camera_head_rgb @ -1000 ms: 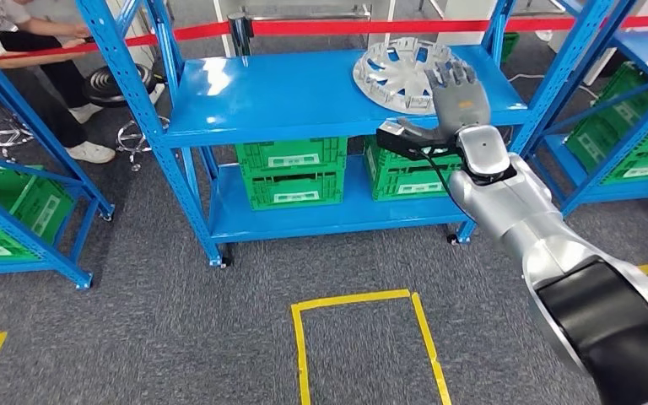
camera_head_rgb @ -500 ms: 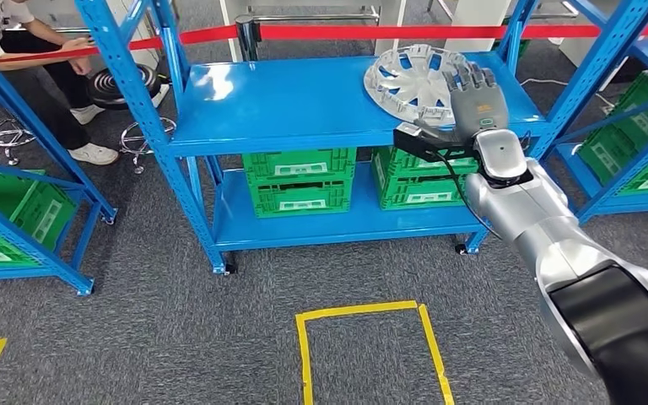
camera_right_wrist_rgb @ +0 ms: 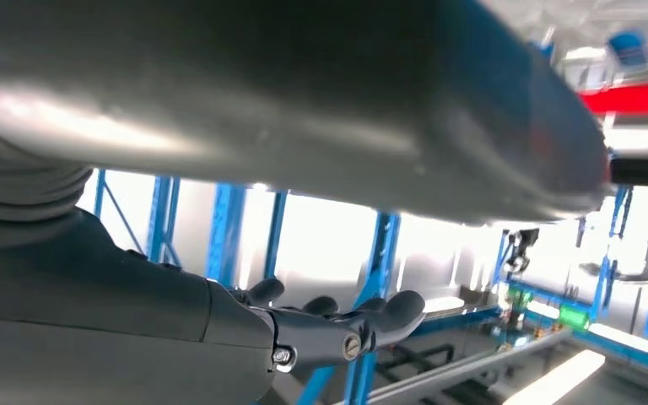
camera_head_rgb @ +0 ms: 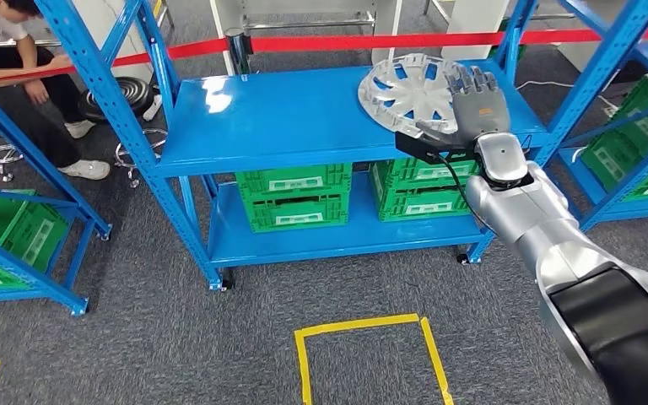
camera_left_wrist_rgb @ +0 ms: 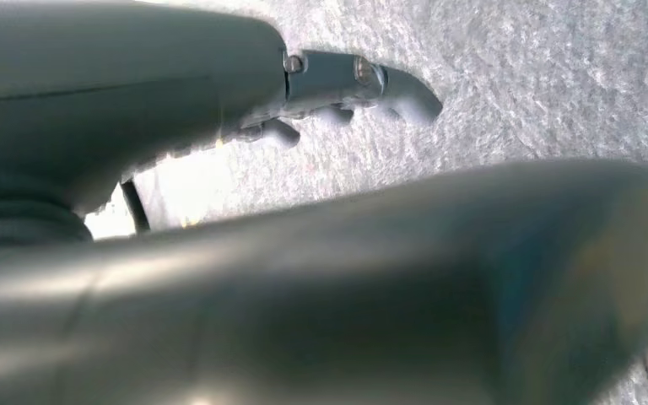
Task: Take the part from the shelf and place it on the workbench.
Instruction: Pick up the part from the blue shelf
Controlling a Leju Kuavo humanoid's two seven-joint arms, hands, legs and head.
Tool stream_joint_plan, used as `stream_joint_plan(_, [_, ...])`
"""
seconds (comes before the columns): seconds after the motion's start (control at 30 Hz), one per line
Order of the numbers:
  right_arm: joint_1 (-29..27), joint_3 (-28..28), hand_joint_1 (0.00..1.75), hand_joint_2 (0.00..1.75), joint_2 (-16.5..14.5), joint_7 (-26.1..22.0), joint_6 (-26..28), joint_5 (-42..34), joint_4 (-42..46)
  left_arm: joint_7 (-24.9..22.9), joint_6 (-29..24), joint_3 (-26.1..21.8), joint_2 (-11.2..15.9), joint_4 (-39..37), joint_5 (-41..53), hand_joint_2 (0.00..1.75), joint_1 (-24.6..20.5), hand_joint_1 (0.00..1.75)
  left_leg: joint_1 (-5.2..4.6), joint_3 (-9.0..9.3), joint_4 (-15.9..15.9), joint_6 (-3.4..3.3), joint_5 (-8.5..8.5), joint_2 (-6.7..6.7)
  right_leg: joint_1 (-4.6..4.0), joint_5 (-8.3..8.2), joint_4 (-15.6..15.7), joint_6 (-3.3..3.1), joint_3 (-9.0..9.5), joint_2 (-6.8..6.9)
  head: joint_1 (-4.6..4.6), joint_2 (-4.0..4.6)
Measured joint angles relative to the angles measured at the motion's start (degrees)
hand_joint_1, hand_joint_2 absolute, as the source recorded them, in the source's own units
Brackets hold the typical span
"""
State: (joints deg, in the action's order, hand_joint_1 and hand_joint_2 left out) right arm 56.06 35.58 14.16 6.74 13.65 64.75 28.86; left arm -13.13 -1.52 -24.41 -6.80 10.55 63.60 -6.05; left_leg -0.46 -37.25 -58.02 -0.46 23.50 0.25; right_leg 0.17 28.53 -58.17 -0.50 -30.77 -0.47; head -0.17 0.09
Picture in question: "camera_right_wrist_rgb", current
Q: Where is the blue metal shelf rack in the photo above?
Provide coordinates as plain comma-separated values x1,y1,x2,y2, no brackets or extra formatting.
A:
491,184,648,370
91,167,504,405

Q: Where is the red barrier tape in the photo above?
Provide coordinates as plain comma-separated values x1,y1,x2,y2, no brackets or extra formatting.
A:
578,82,648,117

